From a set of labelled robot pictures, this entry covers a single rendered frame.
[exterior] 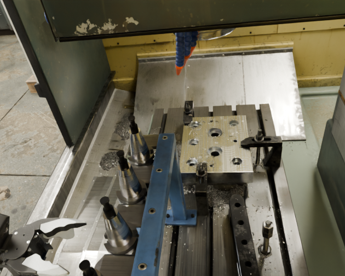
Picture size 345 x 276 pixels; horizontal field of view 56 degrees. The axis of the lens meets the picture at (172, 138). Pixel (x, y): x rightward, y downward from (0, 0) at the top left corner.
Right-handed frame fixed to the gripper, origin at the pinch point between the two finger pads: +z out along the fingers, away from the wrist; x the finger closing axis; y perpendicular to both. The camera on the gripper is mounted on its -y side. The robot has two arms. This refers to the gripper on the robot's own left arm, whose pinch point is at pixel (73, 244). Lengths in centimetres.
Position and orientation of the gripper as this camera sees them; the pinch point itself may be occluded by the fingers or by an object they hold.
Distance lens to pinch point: 67.5
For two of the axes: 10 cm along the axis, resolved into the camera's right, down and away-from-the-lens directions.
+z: 9.8, -0.6, -1.7
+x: -0.9, 6.4, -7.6
